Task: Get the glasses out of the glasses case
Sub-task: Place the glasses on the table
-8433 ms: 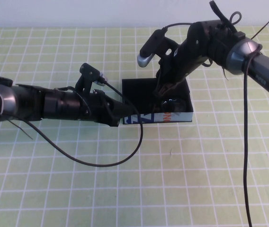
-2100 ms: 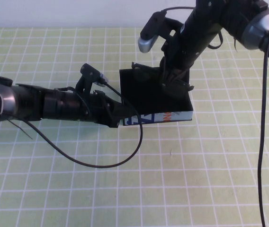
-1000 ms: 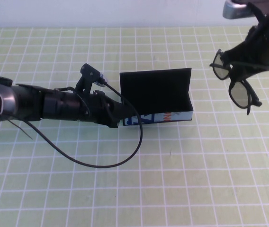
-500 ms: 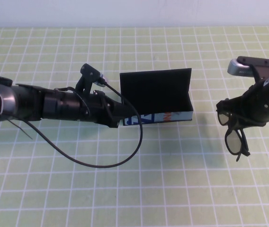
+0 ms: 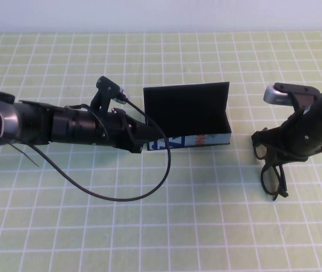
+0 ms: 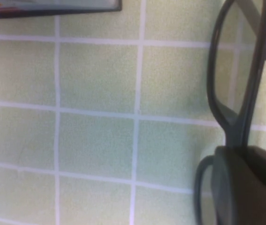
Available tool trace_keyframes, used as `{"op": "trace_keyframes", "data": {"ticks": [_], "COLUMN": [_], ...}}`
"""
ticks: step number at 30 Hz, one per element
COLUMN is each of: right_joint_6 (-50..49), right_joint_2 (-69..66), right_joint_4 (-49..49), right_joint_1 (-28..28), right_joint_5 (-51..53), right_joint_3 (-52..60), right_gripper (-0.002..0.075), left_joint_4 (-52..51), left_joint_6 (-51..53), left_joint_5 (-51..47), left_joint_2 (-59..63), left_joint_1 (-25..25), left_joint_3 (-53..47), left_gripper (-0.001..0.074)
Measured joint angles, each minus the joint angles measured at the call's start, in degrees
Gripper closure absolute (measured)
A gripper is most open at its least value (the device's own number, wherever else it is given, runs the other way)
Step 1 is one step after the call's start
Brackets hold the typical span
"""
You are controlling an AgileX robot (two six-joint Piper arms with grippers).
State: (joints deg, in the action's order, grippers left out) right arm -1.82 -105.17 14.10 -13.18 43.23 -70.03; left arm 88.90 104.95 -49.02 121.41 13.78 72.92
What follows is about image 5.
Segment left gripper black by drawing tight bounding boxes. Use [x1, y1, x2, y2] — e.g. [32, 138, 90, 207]
[105, 107, 163, 154]

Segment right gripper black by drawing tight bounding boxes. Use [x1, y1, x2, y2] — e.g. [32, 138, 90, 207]
[252, 110, 322, 168]

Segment black framed glasses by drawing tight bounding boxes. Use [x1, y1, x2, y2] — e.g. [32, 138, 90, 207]
[252, 133, 290, 202]

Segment black printed glasses case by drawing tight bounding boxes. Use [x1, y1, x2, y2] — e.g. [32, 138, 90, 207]
[143, 81, 232, 151]

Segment green checked tablecloth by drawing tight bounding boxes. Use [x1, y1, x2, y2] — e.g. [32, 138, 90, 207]
[0, 31, 322, 272]

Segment black zip tie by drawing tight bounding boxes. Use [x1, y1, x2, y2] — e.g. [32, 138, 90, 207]
[10, 143, 40, 168]

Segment left camera mount bracket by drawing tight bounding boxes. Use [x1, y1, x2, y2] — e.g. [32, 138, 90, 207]
[90, 92, 112, 114]

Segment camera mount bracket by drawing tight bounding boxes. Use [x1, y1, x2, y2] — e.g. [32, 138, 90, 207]
[90, 92, 112, 114]
[290, 92, 320, 117]

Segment right camera mount bracket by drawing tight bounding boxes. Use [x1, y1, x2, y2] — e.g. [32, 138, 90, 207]
[290, 92, 320, 117]

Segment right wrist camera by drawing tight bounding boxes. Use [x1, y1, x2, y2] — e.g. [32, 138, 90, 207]
[262, 82, 320, 107]

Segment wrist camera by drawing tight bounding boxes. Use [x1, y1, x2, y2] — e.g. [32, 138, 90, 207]
[262, 82, 320, 107]
[96, 75, 132, 105]

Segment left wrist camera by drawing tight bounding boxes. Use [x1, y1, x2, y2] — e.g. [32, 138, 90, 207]
[96, 75, 132, 105]

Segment left camera black cable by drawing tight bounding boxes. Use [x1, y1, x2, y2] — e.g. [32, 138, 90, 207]
[0, 97, 172, 202]

